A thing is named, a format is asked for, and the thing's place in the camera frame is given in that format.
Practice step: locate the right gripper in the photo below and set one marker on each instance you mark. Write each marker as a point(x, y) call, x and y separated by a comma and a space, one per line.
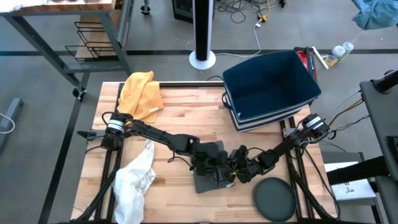
point(248, 168)

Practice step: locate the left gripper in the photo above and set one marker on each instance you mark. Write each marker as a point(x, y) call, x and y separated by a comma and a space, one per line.
point(208, 158)

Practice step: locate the white handwritten paper tag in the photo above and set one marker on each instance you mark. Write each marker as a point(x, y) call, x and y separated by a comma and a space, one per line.
point(230, 185)

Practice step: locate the grey kitchen towel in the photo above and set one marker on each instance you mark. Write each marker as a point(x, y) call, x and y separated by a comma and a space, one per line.
point(205, 187)

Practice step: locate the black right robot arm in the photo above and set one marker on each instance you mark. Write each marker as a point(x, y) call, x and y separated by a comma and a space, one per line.
point(289, 143)

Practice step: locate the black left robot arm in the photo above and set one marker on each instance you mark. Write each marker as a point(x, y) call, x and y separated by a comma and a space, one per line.
point(155, 133)

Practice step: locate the yellow towel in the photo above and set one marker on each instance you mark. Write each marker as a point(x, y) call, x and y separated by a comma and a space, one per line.
point(140, 93)

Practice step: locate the dark green round plate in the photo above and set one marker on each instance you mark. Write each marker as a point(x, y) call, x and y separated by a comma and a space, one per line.
point(275, 199)

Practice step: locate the white crumpled cloth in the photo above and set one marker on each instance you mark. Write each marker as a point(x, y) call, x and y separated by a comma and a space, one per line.
point(133, 186)

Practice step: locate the navy white striped fabric bin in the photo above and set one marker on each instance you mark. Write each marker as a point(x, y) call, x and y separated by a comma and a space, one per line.
point(270, 84)

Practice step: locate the white printed box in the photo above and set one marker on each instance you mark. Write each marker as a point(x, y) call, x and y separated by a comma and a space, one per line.
point(351, 189)

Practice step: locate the black padded bar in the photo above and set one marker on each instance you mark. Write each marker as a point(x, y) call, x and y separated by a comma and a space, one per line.
point(357, 171)

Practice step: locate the red black tool case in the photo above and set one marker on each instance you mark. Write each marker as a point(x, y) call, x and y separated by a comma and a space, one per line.
point(306, 60)

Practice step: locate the white black tower fan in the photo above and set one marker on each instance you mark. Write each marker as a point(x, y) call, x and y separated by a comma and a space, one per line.
point(202, 31)

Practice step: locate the white plastic tube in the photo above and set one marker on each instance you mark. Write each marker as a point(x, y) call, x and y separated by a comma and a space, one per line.
point(320, 57)

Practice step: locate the grey equipment cart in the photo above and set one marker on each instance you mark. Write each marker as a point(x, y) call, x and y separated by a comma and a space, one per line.
point(382, 124)

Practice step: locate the black caster wheel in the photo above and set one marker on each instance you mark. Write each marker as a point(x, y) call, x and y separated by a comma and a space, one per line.
point(145, 9)
point(80, 93)

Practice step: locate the black box on floor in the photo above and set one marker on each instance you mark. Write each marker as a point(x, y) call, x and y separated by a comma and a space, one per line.
point(183, 11)

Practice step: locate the yellow power plug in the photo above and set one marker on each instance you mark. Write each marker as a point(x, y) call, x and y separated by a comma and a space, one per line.
point(263, 17)

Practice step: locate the green bottle white cap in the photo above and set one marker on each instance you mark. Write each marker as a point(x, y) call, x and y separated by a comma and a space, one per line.
point(348, 47)

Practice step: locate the tan wooden board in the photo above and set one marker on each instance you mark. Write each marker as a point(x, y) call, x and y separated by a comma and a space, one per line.
point(99, 31)

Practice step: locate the teal patterned cloth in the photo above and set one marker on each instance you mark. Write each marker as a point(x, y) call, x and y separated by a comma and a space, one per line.
point(376, 14)

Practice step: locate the grey floor bar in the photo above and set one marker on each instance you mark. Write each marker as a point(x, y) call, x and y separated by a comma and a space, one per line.
point(12, 118)

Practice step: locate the white cloth on workbench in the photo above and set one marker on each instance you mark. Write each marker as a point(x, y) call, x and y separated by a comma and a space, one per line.
point(15, 7)

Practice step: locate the black metal table rail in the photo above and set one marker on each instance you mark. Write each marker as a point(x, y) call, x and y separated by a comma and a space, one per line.
point(186, 84)

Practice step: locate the wooden workbench grey frame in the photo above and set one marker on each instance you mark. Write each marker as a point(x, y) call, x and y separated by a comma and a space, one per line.
point(62, 6)

